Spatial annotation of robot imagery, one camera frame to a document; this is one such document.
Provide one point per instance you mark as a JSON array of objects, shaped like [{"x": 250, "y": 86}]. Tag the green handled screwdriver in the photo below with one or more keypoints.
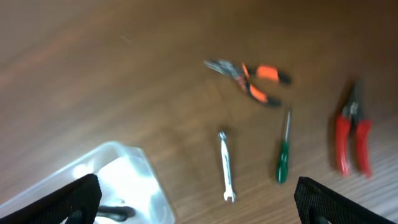
[{"x": 283, "y": 163}]

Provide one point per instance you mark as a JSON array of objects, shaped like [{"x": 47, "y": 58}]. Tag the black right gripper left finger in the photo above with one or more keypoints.
[{"x": 77, "y": 202}]

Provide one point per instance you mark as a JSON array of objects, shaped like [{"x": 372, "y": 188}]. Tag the red handled cutters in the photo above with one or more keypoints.
[{"x": 351, "y": 122}]

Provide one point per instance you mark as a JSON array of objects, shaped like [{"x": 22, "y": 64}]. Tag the small silver wrench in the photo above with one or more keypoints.
[{"x": 229, "y": 193}]

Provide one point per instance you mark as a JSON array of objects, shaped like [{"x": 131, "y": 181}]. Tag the black orange screwdriver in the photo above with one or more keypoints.
[{"x": 118, "y": 214}]

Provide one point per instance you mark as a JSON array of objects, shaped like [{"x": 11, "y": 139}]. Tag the clear plastic container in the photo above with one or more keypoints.
[{"x": 125, "y": 177}]

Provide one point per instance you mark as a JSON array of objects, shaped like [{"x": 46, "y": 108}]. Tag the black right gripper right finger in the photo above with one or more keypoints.
[{"x": 318, "y": 204}]

